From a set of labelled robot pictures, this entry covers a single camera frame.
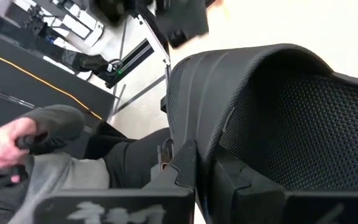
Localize person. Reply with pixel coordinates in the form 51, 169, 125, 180
0, 104, 172, 224

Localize black control handle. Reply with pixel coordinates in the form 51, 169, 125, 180
16, 133, 48, 150

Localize black desk with yellow line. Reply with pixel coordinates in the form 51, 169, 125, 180
0, 6, 114, 156

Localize black textured rubber slide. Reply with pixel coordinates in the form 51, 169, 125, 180
162, 43, 358, 224

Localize grey metal table leg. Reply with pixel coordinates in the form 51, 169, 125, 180
135, 14, 172, 82

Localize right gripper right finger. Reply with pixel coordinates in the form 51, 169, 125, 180
212, 152, 287, 224

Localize white boxes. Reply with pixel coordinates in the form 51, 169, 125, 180
11, 0, 105, 47

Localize black base block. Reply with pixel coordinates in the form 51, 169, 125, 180
154, 0, 210, 49

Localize person's hand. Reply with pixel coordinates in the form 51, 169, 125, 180
0, 117, 39, 184

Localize black power strip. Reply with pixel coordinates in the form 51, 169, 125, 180
106, 39, 155, 90

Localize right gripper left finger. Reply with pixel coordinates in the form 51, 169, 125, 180
143, 139, 198, 190

